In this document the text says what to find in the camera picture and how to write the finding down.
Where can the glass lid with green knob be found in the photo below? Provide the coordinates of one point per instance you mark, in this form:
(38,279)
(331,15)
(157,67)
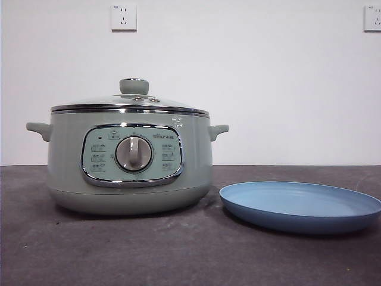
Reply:
(134,87)

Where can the blue round plate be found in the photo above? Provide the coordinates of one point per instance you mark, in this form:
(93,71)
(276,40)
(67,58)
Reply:
(285,205)

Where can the green electric steamer pot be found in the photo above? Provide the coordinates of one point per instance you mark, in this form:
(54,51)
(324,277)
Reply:
(68,149)

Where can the white wall socket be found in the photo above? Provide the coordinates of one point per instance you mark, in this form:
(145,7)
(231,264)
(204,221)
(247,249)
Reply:
(124,18)
(373,18)

